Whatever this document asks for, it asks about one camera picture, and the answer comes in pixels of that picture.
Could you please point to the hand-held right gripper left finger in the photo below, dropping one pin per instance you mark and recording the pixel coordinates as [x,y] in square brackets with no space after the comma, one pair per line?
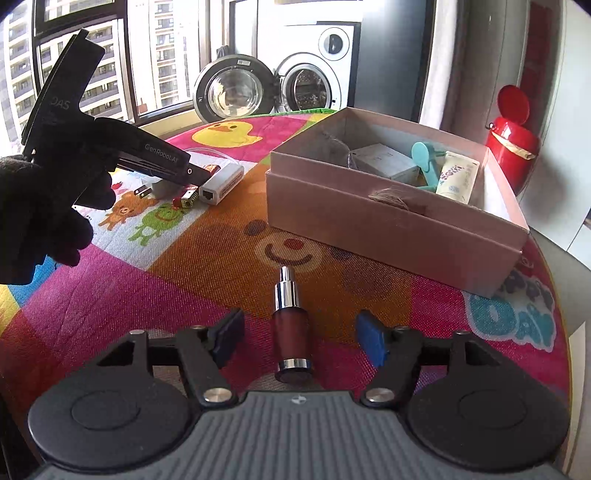
[227,339]

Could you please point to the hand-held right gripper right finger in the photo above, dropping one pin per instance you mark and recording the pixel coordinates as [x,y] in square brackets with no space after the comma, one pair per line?
[373,339]

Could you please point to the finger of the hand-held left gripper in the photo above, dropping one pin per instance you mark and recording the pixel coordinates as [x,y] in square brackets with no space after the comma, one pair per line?
[184,174]

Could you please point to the white plug charger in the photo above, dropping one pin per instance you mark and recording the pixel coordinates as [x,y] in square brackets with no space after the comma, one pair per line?
[159,189]

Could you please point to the white network adapter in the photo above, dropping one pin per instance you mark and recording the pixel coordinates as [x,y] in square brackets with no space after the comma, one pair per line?
[224,182]

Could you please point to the red-brown dropper bottle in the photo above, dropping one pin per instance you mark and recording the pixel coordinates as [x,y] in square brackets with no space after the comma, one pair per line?
[292,332]

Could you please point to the pink cardboard box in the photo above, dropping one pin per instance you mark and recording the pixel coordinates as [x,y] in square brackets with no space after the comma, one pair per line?
[397,230]

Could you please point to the small white grey box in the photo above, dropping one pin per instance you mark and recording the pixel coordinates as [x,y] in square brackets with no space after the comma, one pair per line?
[385,161]

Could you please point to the cream printed tube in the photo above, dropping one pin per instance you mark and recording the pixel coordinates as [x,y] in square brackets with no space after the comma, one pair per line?
[457,177]

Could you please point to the teal small fan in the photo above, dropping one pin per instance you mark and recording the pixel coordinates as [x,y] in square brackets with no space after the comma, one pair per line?
[427,159]

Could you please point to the person's left hand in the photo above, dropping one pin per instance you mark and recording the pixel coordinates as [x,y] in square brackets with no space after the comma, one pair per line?
[41,217]

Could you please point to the red gold lighter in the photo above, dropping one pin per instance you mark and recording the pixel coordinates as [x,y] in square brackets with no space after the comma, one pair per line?
[185,201]

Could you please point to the large glass window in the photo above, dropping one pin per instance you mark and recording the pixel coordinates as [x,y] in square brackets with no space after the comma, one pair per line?
[138,55]

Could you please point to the colourful printed play mat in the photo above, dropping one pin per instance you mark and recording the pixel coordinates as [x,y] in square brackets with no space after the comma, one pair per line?
[138,286]

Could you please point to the white front-load washing machine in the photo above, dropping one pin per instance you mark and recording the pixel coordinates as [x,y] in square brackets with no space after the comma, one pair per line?
[295,87]

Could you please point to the white stacked dryer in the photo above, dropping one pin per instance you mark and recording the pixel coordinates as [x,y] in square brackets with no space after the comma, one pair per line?
[332,41]

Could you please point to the red trash bin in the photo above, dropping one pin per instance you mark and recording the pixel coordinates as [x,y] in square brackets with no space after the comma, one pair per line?
[515,138]

